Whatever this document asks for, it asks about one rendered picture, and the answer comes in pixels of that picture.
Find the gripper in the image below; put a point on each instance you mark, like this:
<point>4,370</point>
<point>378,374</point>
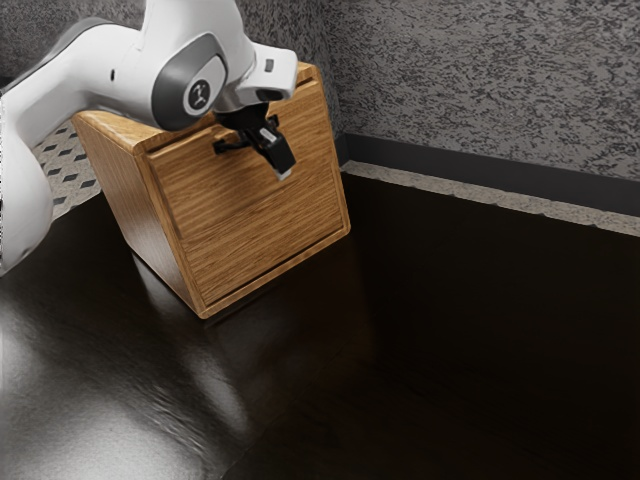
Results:
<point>246,121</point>

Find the small wooden drawer cabinet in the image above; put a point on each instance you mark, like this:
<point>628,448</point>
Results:
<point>240,220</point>

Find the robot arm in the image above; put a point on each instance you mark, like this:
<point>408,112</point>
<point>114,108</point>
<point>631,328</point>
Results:
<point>100,65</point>

